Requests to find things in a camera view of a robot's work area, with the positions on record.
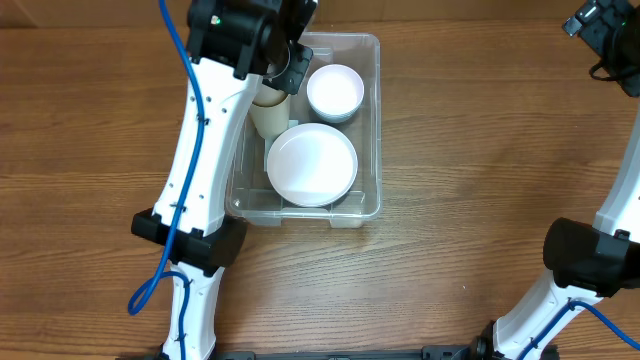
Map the pink bowl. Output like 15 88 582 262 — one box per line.
307 64 365 115

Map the beige cup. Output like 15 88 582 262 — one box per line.
253 84 288 107
249 95 290 140

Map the clear plastic storage bin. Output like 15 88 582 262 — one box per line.
225 32 382 228

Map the right blue cable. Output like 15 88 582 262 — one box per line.
516 298 640 360

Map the white round plate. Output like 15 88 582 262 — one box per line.
266 123 359 207

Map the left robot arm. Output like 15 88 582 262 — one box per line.
127 0 318 359

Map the light blue bowl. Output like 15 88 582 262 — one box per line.
316 111 358 121

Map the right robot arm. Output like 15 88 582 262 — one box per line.
454 0 639 360

